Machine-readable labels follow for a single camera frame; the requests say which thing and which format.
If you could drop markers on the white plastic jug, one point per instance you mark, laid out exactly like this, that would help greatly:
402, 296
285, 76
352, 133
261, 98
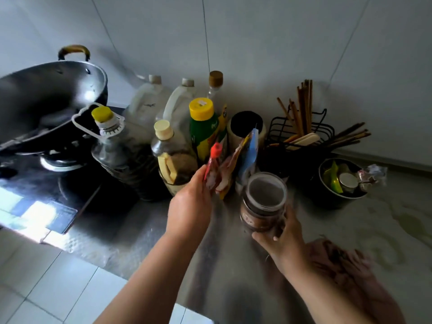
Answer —
145, 104
179, 107

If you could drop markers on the person's left fingers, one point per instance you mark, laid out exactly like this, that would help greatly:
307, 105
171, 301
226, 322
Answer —
201, 177

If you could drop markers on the black gas stove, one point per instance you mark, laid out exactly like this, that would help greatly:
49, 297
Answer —
37, 192

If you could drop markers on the pink cloth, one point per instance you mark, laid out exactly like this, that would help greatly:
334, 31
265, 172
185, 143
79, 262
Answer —
354, 276

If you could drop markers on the green bottle yellow cap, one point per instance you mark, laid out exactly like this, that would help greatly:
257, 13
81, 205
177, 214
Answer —
202, 131

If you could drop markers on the bundle of dark chopsticks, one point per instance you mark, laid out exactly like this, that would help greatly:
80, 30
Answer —
347, 135

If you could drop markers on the clear plastic jar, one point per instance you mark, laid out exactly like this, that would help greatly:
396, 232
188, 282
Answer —
263, 202

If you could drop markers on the clear bottle brown cap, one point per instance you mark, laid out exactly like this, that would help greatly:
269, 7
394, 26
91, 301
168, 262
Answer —
214, 84

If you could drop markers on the person's right thumb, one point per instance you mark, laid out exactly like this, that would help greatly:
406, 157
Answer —
265, 237

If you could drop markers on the person's right forearm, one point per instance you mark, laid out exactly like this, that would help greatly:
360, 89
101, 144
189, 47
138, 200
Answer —
320, 296

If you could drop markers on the person's left hand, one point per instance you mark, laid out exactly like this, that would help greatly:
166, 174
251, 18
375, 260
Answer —
189, 209

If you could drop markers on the person's right hand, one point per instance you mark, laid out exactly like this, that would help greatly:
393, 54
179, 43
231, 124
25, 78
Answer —
288, 248

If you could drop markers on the person's left forearm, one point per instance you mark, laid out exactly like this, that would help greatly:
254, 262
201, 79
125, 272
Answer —
155, 283

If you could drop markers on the orange seasoning packet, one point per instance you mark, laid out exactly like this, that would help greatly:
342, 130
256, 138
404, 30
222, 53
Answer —
229, 168

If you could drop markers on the blue seasoning packet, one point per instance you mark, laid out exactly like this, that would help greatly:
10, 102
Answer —
249, 155

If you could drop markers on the red capped sauce pouch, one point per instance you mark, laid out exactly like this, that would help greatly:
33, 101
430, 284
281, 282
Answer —
213, 165

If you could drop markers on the clear bottle cream cap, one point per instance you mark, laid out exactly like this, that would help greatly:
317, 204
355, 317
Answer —
173, 161

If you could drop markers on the clear plastic bag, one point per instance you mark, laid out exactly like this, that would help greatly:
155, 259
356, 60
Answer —
373, 175

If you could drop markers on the green plastic item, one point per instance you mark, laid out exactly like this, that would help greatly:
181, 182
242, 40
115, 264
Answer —
334, 178

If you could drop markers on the bundle of brown wooden chopsticks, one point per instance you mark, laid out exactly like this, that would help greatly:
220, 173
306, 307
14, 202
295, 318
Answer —
302, 107

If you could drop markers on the yellow seasoning packet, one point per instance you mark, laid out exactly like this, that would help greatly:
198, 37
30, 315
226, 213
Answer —
223, 123

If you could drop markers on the black bowl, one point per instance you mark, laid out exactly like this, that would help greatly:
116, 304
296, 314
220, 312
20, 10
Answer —
324, 195

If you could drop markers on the white canister dark lid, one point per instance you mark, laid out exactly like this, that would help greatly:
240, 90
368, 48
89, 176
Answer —
244, 126

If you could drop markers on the dark oil bottle yellow cap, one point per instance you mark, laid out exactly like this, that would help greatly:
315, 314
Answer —
125, 158

